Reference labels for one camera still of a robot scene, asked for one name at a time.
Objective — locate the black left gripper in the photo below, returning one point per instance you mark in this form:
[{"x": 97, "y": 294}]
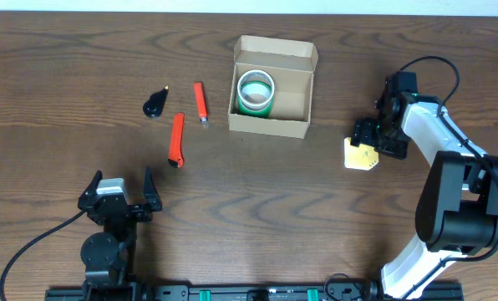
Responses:
[{"x": 138, "y": 210}]

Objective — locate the brown cardboard box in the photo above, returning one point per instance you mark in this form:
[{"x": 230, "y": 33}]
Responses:
[{"x": 292, "y": 65}]

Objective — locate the black mounting rail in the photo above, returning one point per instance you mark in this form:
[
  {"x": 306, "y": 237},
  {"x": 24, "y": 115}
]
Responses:
[{"x": 334, "y": 291}]

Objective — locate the white tape roll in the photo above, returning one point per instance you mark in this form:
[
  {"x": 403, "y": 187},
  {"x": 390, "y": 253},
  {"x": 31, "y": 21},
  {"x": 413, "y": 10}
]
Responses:
[{"x": 256, "y": 75}]

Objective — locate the yellow sticky note pad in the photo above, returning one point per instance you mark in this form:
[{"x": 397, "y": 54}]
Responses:
[{"x": 362, "y": 157}]

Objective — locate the green tape roll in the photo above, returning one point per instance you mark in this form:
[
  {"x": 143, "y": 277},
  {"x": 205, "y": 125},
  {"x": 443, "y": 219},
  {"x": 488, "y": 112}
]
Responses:
[{"x": 255, "y": 98}]

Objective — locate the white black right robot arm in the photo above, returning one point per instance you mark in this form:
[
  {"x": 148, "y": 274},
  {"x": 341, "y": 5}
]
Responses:
[{"x": 456, "y": 218}]

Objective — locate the red stapler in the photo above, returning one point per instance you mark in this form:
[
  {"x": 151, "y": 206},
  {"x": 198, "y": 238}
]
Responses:
[{"x": 200, "y": 102}]

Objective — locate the black teardrop tape dispenser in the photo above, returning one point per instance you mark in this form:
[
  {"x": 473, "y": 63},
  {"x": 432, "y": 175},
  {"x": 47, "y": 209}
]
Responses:
[{"x": 154, "y": 106}]

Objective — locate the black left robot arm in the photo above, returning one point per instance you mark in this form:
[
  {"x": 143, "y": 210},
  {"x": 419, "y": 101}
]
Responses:
[{"x": 108, "y": 256}]

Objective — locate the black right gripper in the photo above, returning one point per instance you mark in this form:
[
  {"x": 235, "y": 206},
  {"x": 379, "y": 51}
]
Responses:
[{"x": 364, "y": 130}]

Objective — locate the red utility knife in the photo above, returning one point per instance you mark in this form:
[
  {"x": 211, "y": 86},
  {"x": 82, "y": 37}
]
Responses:
[{"x": 175, "y": 156}]

